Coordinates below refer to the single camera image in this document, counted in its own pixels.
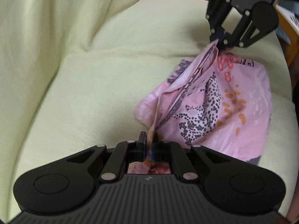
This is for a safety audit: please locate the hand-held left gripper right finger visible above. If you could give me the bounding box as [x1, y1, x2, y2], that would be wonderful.
[151, 133, 232, 182]

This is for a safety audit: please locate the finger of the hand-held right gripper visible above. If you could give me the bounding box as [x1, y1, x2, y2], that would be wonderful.
[205, 0, 233, 41]
[220, 9, 267, 50]

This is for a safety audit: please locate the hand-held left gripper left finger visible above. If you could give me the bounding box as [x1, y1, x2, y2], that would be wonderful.
[64, 131, 148, 183]

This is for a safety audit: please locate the pink patterned garment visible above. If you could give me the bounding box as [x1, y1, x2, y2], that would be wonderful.
[127, 38, 273, 175]

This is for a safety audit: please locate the white printed paper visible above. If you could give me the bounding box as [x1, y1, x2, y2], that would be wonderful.
[277, 3, 299, 28]

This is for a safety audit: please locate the sofa with green cover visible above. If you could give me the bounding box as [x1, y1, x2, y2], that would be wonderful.
[0, 0, 295, 215]

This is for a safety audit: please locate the wooden furniture frame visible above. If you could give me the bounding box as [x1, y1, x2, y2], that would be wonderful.
[276, 5, 299, 67]

